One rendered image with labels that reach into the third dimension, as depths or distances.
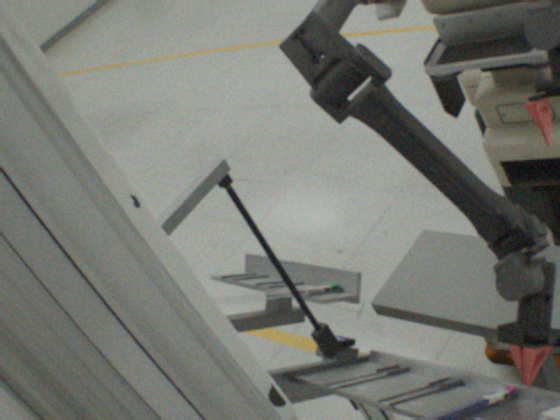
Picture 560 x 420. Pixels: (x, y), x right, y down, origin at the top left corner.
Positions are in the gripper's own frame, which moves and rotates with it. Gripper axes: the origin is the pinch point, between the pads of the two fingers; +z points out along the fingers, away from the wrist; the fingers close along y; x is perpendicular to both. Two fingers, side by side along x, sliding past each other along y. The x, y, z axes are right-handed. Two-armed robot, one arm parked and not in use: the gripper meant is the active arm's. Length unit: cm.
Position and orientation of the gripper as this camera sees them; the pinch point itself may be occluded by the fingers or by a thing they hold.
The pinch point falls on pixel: (526, 383)
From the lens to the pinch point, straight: 125.3
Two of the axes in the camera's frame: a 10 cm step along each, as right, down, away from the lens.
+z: -0.6, 10.0, 0.5
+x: 7.3, 0.1, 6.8
